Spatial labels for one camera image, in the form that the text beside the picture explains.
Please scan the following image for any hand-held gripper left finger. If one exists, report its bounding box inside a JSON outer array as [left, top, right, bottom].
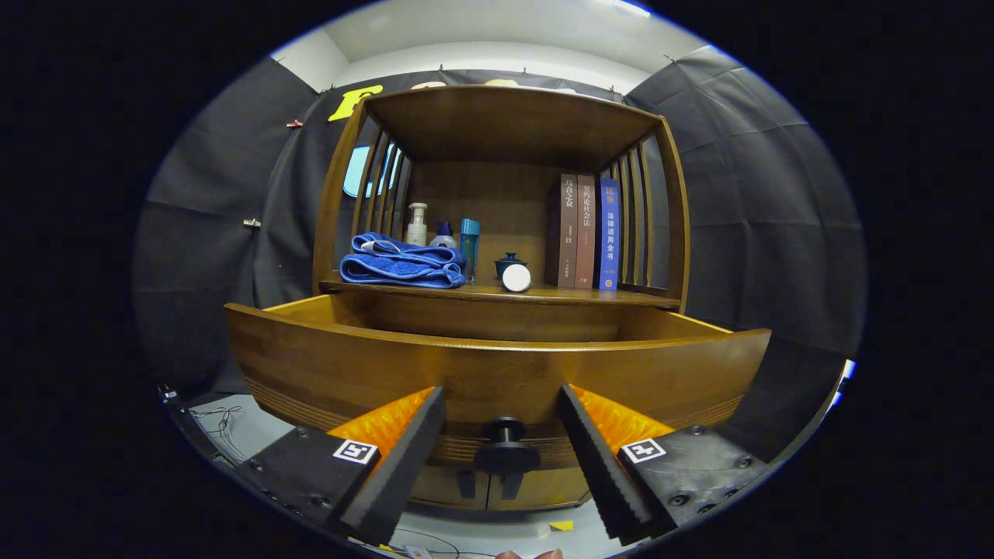
[[237, 386, 446, 547]]

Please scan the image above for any wooden cabinet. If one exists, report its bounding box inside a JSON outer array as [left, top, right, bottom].
[[313, 84, 692, 513]]

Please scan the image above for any wooden drawer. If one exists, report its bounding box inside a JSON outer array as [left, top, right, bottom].
[[225, 293, 772, 476]]

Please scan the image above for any teal transparent bottle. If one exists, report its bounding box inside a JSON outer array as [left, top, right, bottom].
[[459, 218, 481, 285]]

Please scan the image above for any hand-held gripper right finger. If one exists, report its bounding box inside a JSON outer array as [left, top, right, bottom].
[[558, 384, 770, 544]]

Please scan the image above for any blue folded towel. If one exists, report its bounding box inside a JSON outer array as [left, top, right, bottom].
[[339, 232, 467, 290]]

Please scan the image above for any thin black cable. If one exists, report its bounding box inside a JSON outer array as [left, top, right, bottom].
[[189, 404, 243, 465]]

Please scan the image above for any reddish brown book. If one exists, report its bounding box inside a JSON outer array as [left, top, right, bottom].
[[575, 175, 597, 290]]

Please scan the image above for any black backdrop cloth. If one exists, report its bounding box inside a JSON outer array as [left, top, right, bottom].
[[132, 45, 867, 459]]

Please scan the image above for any wooden cabinet door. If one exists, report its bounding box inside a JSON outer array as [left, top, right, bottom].
[[410, 464, 490, 511], [488, 466, 593, 511]]

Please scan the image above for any wooden countertop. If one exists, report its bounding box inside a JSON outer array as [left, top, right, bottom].
[[320, 276, 683, 310]]

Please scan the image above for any blue book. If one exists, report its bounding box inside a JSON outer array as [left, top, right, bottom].
[[594, 178, 621, 292]]

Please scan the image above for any dark brown book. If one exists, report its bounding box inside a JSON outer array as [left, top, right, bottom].
[[547, 173, 579, 290]]

